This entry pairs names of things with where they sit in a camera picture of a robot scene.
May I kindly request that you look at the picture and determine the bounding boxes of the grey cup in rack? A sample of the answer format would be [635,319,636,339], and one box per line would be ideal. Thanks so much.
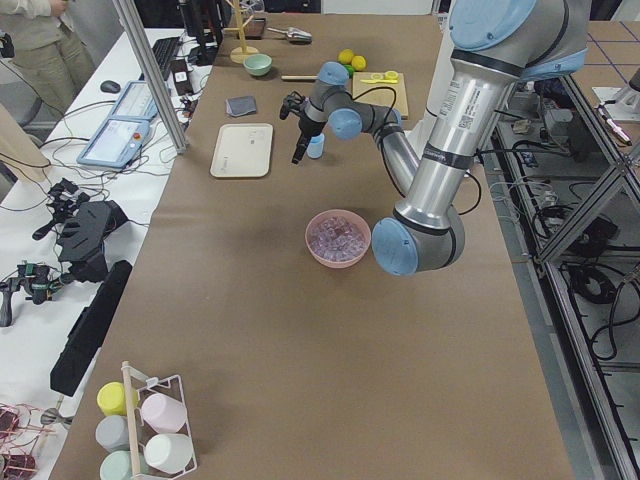
[95,415,130,453]

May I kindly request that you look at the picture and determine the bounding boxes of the blue teach pendant near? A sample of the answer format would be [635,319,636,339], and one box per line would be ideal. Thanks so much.
[77,118,150,170]

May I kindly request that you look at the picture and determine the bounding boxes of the pink bowl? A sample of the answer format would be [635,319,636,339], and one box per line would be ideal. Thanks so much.
[305,209,371,269]

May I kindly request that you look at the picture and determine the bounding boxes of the black flat bar device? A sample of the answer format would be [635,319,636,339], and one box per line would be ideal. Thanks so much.
[50,260,132,397]

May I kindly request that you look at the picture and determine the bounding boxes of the steel muddler black tip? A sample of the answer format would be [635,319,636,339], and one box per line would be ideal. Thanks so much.
[280,75,317,83]

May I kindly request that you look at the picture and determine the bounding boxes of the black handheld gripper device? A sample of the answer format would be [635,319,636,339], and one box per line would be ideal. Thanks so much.
[32,178,129,282]

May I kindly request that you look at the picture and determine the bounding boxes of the white cup in rack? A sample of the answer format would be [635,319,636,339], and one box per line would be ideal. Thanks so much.
[144,433,194,474]

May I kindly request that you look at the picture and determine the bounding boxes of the white wire cup rack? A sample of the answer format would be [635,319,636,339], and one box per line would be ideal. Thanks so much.
[121,361,198,479]

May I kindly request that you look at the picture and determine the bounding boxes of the yellow lemon near board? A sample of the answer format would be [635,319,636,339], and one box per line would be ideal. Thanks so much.
[351,55,367,72]

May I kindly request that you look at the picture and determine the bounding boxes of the wooden mug tree stand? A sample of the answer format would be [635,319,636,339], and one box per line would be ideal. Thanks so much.
[225,0,259,64]

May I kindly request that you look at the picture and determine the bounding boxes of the blue teach pendant far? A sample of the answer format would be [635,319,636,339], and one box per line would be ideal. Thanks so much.
[110,81,158,120]

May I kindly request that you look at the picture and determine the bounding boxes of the person in beige clothes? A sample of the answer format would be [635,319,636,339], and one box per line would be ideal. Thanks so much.
[1,0,95,114]

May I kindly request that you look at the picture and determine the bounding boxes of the pile of clear ice cubes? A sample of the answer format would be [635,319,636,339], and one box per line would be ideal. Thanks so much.
[307,215,369,264]

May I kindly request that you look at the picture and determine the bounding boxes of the cream rabbit tray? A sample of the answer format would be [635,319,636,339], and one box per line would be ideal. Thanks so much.
[210,123,274,179]

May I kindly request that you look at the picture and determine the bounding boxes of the mint cup in rack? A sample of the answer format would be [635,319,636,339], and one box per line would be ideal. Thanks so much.
[99,451,133,480]

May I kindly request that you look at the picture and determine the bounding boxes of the black keyboard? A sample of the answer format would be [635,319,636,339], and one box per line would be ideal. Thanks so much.
[152,37,182,80]

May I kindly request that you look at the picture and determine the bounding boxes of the light blue cup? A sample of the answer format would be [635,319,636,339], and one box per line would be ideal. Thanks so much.
[306,133,325,159]

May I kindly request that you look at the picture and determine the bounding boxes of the black computer mouse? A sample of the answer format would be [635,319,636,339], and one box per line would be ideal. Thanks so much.
[100,80,121,94]

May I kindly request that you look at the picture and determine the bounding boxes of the grey folded cloth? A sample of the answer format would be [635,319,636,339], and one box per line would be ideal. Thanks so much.
[225,96,257,118]

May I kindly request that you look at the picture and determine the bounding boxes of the pink cup in rack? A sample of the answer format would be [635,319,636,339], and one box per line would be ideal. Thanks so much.
[140,393,187,433]

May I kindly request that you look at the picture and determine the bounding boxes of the yellow lemon far left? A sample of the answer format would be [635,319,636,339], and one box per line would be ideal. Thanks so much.
[337,49,355,65]

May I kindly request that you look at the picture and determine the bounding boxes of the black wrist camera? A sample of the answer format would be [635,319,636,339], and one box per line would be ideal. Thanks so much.
[279,91,307,120]

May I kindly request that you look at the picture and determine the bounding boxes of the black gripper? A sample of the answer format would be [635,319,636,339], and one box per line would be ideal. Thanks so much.
[292,111,325,164]

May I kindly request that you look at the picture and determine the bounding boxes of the aluminium frame post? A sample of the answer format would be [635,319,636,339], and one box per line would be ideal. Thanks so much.
[112,0,188,154]

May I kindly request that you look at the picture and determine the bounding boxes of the mint green bowl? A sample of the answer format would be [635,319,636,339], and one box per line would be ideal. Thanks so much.
[243,53,273,78]

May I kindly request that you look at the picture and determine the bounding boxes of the brown wooden box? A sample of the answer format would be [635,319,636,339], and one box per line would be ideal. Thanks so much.
[244,18,267,40]

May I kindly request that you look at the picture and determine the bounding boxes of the blue teach pendant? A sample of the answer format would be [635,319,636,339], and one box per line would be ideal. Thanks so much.
[77,118,150,170]
[110,81,158,120]

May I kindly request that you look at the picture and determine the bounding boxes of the steel ice scoop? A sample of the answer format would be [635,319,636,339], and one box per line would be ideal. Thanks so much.
[266,27,313,45]

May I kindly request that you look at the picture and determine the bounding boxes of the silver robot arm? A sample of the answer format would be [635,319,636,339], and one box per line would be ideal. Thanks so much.
[279,1,591,276]

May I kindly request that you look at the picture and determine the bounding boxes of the bamboo cutting board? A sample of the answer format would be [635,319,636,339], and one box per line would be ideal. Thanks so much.
[351,71,409,120]

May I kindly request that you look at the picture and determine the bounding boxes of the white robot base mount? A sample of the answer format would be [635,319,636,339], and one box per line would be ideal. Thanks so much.
[406,1,455,153]

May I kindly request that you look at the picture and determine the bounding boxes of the yellow cup in rack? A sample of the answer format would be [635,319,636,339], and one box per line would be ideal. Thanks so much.
[96,381,127,416]

